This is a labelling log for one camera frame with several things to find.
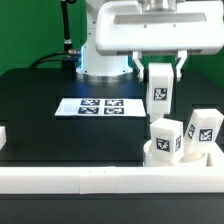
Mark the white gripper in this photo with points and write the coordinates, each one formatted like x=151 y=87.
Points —
x=196 y=27

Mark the white round stool seat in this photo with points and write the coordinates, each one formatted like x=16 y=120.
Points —
x=150 y=161

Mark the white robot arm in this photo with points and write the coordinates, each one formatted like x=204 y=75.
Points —
x=97 y=65

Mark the white marker sheet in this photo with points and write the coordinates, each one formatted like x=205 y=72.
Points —
x=100 y=107

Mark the white front fence bar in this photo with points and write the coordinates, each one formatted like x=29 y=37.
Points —
x=110 y=180

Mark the white left fence piece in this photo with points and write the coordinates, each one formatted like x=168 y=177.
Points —
x=2 y=136

